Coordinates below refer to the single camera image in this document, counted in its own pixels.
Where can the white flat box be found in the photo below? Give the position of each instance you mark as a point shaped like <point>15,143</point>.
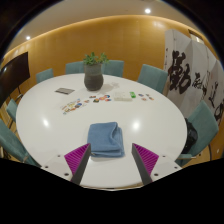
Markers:
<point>122,96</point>

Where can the black bag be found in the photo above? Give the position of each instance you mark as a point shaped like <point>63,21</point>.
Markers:
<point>190,136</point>

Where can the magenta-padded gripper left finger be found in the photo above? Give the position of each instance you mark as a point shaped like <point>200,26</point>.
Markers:
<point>77,159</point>

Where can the dark grey potted plant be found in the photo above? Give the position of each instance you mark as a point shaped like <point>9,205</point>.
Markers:
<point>93,78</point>

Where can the small round colourful stickers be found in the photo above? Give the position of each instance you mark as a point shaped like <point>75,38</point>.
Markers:
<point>101,98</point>

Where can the black television screen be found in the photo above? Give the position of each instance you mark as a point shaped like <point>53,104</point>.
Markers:
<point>13,76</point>

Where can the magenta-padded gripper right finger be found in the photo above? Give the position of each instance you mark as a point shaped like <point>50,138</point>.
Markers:
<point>146,159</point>

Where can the colourful sticker sheet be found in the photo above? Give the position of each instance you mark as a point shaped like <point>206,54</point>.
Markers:
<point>73,106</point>

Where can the small green marker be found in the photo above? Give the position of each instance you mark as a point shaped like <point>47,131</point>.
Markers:
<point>133,94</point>

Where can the teal chairs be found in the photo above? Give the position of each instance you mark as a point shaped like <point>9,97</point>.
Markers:
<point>152,77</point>

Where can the white calligraphy folding screen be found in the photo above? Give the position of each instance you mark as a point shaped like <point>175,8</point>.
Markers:
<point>193,63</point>

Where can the light blue towel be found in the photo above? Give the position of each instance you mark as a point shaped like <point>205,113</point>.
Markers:
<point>106,140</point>

